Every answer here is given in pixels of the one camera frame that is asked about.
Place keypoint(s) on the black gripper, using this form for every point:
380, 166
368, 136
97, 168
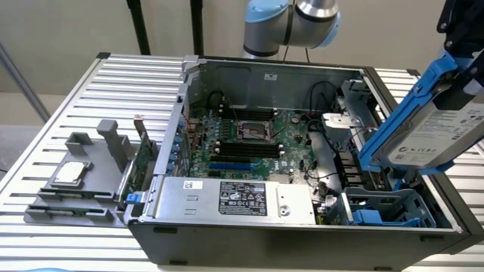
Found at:
462, 31

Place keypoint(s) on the hard disk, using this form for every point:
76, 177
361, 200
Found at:
422, 136

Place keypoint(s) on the grey disk bay cage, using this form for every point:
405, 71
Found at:
412, 204

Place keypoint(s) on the blue disk carrier in bay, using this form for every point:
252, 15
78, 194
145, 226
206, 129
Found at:
366, 217

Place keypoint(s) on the black fan shroud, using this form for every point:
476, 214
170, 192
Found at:
353, 170

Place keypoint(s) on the green motherboard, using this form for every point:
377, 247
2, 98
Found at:
294, 153

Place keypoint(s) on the black RAM slot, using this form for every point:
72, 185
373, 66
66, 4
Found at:
249, 151
249, 144
226, 119
246, 113
246, 110
249, 147
249, 154

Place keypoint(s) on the CPU socket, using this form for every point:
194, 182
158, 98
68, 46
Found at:
252, 130

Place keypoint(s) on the silver chipset heat sink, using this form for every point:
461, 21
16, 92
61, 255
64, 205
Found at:
281, 179

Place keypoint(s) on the grey case corner latch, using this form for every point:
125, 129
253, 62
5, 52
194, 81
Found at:
189, 65

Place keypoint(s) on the black long expansion slot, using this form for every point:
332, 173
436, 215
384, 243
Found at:
230, 160

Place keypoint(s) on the blue expansion slot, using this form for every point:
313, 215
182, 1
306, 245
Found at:
230, 166

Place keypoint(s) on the black short expansion slot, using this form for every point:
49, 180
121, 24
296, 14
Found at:
226, 173

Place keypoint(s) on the black open PC case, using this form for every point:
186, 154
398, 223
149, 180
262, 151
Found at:
286, 241

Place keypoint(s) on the silver power supply unit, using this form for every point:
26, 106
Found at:
210, 198

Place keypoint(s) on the green graphics card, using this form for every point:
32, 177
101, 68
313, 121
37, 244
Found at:
141, 161

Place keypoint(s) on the blue case latch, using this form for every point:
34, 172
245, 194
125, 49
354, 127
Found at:
133, 198

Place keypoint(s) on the grey parts rack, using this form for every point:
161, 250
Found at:
94, 167

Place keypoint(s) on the silver CPU chip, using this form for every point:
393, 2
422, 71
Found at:
72, 172

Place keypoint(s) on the green RAM stick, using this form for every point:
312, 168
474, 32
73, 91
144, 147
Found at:
74, 194
65, 211

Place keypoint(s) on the grey metal pole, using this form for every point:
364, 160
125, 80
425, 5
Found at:
22, 82

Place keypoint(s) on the silver metal drive bracket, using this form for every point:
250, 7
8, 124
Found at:
341, 120

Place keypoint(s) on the black frame pole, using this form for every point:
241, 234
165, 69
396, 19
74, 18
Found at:
196, 27
140, 25

